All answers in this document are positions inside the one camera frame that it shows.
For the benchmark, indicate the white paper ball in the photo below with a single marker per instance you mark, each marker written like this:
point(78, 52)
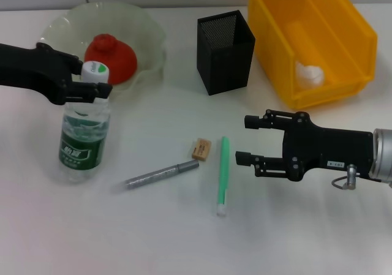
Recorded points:
point(309, 74)

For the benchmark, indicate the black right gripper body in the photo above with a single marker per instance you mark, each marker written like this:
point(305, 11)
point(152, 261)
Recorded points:
point(330, 148)

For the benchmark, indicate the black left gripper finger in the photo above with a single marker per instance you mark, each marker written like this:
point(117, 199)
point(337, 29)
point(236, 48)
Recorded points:
point(75, 63)
point(88, 91)

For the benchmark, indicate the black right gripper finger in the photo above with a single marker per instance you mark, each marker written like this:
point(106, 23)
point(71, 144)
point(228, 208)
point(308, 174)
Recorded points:
point(245, 158)
point(254, 122)

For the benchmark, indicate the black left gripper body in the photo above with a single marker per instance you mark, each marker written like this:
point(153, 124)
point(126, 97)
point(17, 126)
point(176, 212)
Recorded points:
point(27, 70)

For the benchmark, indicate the yellow plastic bin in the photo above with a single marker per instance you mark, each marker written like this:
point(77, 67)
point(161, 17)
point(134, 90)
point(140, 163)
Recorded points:
point(337, 42)

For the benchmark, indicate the green pen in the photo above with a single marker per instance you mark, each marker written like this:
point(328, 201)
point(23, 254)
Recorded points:
point(224, 171)

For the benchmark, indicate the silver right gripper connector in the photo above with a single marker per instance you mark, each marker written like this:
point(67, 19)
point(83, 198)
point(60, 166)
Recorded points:
point(351, 175)

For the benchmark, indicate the clear green-label water bottle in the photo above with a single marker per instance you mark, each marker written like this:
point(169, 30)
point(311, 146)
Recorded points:
point(81, 146)

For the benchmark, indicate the pale green glass fruit plate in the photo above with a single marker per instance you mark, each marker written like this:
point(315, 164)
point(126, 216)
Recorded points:
point(144, 39)

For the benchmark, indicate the beige eraser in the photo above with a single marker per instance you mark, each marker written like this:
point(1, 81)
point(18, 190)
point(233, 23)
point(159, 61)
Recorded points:
point(201, 149)

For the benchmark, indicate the grey glitter pen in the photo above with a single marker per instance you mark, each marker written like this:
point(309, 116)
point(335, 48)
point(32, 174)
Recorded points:
point(159, 175)

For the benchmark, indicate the black mesh pen holder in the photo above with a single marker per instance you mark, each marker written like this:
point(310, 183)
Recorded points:
point(225, 63)

